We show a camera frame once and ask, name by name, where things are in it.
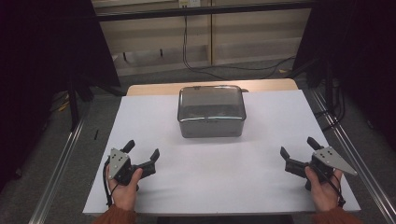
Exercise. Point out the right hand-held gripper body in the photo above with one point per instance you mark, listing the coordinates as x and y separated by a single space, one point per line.
330 158

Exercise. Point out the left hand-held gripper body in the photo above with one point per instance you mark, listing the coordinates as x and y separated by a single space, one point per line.
120 161

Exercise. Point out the grey box with clear lid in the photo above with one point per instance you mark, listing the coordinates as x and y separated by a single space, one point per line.
211 109

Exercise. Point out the person's left hand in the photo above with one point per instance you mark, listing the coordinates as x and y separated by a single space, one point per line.
124 194

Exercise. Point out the person's right hand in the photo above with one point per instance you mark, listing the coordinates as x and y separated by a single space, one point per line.
323 194

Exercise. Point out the small black floor piece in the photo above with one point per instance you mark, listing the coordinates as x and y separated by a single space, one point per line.
96 134

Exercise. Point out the light wooden table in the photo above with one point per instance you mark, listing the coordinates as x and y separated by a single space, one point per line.
155 88

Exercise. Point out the white table sheet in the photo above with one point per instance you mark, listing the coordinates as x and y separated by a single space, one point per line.
218 174

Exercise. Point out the black stand pole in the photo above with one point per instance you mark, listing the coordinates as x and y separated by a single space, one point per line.
73 105

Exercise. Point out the yellow floor item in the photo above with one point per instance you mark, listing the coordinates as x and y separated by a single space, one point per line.
63 106

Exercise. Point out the small black peg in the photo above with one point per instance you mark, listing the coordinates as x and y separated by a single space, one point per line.
124 56
161 52

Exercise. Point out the black curtain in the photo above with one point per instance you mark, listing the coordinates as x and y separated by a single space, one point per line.
40 62
358 46

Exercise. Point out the black horizontal bar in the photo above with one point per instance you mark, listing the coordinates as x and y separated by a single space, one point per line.
202 11

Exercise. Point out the aluminium floor rail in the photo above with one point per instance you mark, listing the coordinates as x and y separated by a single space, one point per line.
358 155
59 171

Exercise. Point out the white wall socket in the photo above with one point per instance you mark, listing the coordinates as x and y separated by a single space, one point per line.
189 3

